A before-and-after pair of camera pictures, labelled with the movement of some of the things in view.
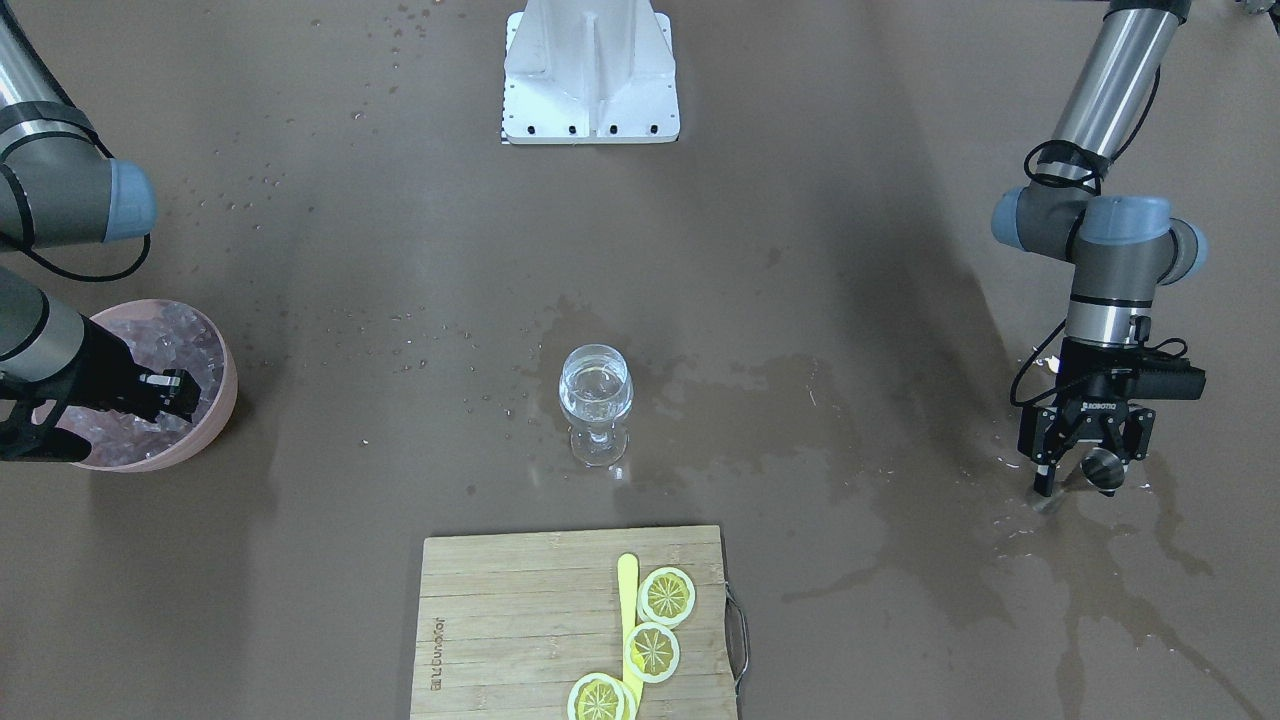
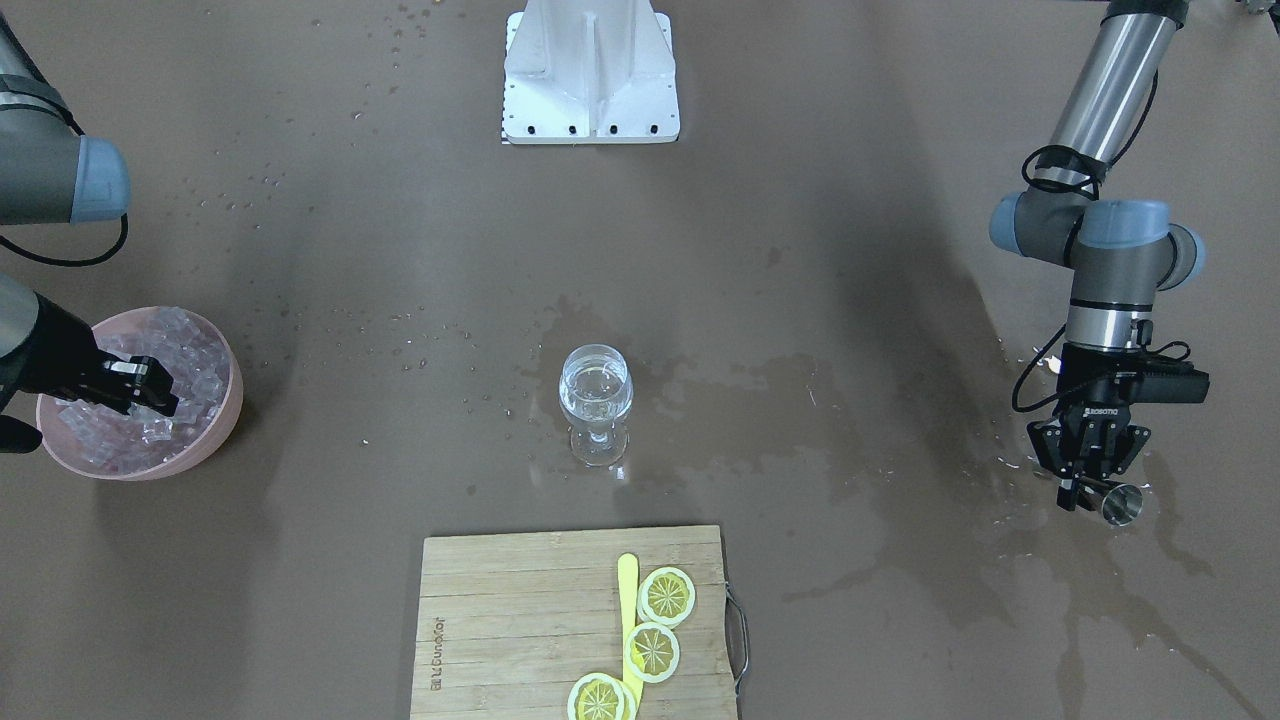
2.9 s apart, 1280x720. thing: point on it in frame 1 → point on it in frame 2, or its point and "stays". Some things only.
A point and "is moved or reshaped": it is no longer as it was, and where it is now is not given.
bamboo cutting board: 508,623 stays
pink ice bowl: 160,335 stays
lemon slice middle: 651,652 stays
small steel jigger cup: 1102,470 is moved or reshaped
